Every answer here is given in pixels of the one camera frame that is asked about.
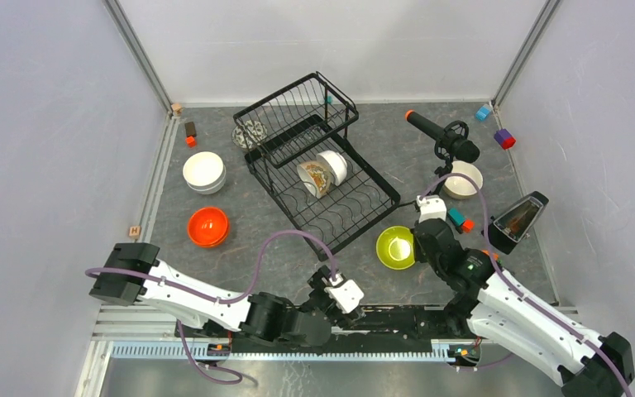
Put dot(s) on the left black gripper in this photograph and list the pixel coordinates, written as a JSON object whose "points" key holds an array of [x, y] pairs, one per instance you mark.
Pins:
{"points": [[317, 284]]}

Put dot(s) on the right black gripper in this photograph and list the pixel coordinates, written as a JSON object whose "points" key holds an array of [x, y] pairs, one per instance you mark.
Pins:
{"points": [[418, 254]]}

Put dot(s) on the lime green bowl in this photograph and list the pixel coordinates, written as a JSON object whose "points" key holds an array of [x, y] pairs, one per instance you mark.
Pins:
{"points": [[395, 248]]}

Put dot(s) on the beige ceramic bowl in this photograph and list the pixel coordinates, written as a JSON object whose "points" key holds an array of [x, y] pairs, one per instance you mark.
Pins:
{"points": [[458, 187]]}

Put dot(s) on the patterned cream bowl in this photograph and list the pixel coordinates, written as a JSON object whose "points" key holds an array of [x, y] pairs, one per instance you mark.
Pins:
{"points": [[316, 178]]}

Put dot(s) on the orange bowl rack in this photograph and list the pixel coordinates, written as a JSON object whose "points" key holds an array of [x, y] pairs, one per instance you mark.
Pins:
{"points": [[208, 227]]}

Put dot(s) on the white bowl grey rim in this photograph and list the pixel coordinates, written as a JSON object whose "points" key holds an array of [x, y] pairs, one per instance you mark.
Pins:
{"points": [[209, 189]]}

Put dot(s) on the black wire dish rack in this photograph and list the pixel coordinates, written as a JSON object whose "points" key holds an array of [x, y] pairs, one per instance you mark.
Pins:
{"points": [[297, 147]]}

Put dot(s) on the pink floral bowl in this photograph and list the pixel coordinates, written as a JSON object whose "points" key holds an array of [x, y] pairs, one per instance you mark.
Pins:
{"points": [[249, 135]]}

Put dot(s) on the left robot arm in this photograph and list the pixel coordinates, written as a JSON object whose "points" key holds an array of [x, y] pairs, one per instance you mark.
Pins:
{"points": [[133, 273]]}

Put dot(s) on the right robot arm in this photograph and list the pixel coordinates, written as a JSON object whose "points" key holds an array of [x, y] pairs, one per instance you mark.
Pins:
{"points": [[490, 303]]}

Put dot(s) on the teal block on table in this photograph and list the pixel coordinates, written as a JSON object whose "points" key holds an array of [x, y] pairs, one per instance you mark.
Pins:
{"points": [[455, 217]]}

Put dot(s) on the small orange cube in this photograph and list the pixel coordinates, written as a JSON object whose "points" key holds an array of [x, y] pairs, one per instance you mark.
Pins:
{"points": [[467, 226]]}

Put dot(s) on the orange curved block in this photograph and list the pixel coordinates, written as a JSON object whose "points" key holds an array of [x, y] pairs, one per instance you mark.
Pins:
{"points": [[495, 255]]}

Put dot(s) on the black microphone on tripod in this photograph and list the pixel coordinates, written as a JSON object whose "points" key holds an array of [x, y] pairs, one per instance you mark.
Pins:
{"points": [[451, 143]]}

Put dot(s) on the purple red block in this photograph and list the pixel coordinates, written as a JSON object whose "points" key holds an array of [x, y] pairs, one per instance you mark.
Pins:
{"points": [[504, 139]]}

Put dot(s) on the blue block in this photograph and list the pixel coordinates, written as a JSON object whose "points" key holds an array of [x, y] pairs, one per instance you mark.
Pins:
{"points": [[483, 112]]}

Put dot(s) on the wooden letter cube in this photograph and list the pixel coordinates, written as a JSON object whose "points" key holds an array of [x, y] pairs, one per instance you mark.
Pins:
{"points": [[134, 232]]}

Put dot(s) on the brown block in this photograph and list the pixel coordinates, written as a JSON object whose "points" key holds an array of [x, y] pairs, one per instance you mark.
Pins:
{"points": [[190, 129]]}

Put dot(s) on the wooden cube corner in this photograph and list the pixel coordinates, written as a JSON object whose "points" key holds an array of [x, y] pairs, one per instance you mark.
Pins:
{"points": [[176, 109]]}

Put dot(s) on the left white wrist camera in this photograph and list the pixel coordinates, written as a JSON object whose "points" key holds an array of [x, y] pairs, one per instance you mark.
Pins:
{"points": [[346, 293]]}

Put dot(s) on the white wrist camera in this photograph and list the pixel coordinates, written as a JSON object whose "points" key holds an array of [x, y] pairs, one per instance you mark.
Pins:
{"points": [[431, 207], [346, 293]]}

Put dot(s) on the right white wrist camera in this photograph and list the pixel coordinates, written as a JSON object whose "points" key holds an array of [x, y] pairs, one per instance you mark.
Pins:
{"points": [[431, 207]]}

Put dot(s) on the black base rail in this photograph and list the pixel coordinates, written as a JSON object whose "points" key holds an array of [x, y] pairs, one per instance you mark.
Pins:
{"points": [[382, 329]]}

